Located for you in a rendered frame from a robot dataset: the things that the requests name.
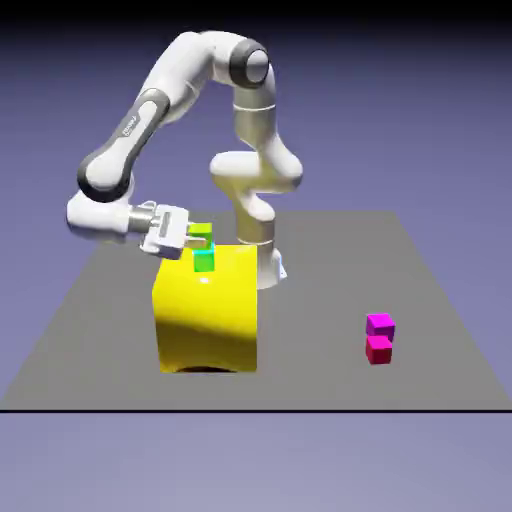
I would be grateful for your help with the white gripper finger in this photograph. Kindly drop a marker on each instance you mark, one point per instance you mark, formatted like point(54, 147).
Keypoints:
point(196, 241)

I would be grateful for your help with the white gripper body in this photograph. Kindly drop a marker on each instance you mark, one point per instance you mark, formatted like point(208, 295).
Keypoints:
point(170, 232)

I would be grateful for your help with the small lime green cube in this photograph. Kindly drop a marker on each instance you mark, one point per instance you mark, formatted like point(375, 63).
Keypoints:
point(201, 230)

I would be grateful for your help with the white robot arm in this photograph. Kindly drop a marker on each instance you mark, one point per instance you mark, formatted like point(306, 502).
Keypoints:
point(256, 120)

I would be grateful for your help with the small cyan cube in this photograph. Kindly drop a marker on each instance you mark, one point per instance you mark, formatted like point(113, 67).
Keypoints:
point(207, 250)

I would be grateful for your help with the small magenta cube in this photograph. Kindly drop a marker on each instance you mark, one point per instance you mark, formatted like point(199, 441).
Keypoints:
point(380, 324)

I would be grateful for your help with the small red cube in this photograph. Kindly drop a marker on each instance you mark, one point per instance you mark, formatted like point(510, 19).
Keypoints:
point(378, 350)

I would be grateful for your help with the large yellow box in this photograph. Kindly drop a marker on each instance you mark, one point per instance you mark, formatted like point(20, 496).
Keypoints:
point(206, 312)

